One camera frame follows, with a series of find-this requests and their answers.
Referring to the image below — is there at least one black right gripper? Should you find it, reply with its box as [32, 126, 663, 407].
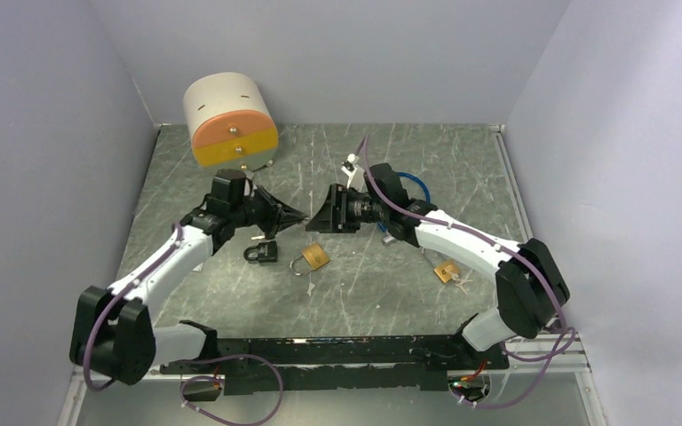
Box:
[306, 183, 389, 233]

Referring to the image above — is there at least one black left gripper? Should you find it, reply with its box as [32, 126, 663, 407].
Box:
[231, 185, 307, 236]

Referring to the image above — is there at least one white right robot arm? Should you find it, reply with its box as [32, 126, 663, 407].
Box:
[305, 163, 570, 368]

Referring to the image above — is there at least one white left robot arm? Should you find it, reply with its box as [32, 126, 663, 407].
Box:
[69, 170, 307, 391]

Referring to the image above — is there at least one black padlock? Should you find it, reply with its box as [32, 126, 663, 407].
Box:
[242, 241, 279, 264]

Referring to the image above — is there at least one beige cylinder drawer box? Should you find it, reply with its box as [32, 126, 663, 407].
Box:
[183, 72, 279, 171]

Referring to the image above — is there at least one long shackle brass padlock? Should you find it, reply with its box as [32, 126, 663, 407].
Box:
[421, 248, 461, 284]

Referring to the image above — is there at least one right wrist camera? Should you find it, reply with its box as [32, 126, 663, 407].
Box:
[341, 154, 365, 192]

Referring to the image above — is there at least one blue cable lock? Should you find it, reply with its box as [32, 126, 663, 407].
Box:
[376, 171, 432, 247]

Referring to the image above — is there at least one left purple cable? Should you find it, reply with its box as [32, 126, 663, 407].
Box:
[179, 351, 288, 426]

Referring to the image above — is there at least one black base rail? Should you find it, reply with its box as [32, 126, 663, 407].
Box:
[161, 335, 510, 396]

